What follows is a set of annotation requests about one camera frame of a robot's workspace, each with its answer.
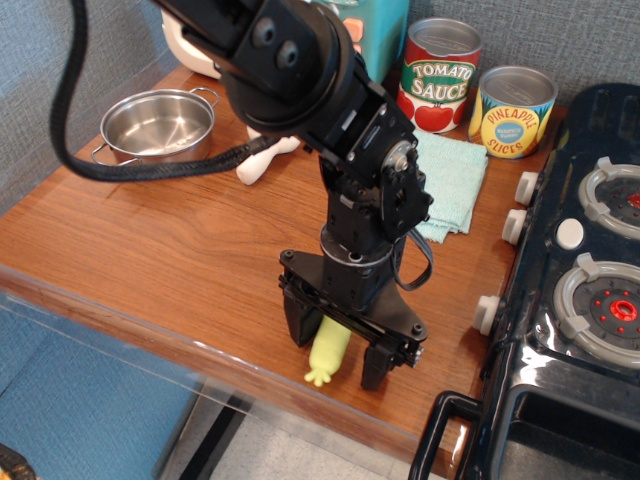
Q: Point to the black toy stove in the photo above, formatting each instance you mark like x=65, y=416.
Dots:
x=560, y=397

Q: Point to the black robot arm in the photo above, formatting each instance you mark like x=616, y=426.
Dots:
x=290, y=69

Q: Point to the pineapple slices can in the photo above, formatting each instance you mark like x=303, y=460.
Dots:
x=512, y=108

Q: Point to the white toy mushroom brown cap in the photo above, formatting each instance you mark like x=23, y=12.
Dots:
x=253, y=168

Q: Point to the tomato sauce can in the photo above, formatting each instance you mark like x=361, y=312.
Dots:
x=440, y=62

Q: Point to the spoon with yellow handle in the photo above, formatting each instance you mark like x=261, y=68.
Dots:
x=327, y=352

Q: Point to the small steel pot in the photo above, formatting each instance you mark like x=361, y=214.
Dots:
x=158, y=126

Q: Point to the teal toy microwave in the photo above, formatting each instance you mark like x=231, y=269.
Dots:
x=377, y=30

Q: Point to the orange object at corner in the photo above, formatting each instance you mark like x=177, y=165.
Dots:
x=14, y=466

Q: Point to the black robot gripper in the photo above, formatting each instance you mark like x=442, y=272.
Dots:
x=361, y=292

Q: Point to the light blue folded cloth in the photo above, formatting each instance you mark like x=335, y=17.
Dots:
x=454, y=172

